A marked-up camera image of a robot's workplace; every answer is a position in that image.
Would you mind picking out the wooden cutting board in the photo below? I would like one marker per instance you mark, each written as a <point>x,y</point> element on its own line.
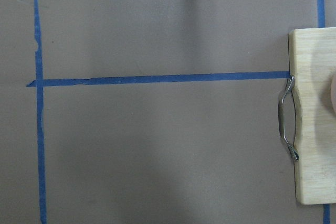
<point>312,63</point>

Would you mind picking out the green bowl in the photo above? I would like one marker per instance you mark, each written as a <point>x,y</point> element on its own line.
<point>333,92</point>

